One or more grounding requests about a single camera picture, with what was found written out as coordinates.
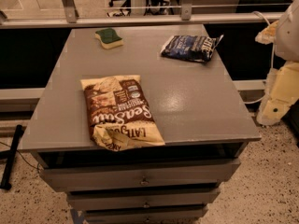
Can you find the black stand leg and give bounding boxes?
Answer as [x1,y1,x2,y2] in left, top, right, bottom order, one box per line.
[0,125,24,190]

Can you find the bottom grey drawer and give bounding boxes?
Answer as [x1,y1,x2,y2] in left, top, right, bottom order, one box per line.
[84,205,207,224]

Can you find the brown chip bag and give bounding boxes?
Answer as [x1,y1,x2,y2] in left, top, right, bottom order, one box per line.
[80,75,165,152]

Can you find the green yellow sponge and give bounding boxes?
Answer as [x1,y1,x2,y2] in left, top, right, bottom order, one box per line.
[95,28,123,49]

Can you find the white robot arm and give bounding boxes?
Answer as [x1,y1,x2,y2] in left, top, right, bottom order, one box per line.
[256,0,299,125]

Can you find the middle grey drawer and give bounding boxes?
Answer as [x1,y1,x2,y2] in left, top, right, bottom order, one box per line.
[67,189,220,211]

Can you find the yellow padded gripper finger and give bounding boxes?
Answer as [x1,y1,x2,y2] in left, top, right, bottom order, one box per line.
[255,21,278,45]
[256,62,299,125]

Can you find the grey drawer cabinet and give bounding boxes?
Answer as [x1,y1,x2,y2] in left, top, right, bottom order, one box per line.
[21,25,259,224]

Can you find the grey metal railing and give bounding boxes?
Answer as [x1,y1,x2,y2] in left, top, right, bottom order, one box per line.
[0,0,292,29]

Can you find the grey drawer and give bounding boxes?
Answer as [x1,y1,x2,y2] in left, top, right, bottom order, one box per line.
[67,189,220,211]
[41,159,240,191]
[84,205,207,224]

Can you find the blue chip bag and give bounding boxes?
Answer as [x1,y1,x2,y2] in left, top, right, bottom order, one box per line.
[160,35,223,63]

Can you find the top grey drawer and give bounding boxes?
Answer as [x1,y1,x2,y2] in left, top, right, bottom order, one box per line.
[41,159,240,191]

